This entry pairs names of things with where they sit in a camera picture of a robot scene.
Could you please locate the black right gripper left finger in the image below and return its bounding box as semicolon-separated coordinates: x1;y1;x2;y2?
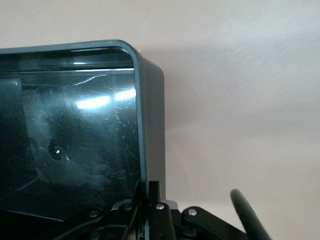
109;179;148;240

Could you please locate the black plastic box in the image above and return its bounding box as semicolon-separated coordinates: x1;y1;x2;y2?
0;39;166;226

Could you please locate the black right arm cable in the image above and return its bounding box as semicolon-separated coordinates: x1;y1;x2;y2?
229;188;272;240

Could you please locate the brown table mat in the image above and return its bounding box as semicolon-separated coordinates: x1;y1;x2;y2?
0;0;320;240

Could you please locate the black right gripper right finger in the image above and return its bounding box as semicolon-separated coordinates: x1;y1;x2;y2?
147;180;176;240

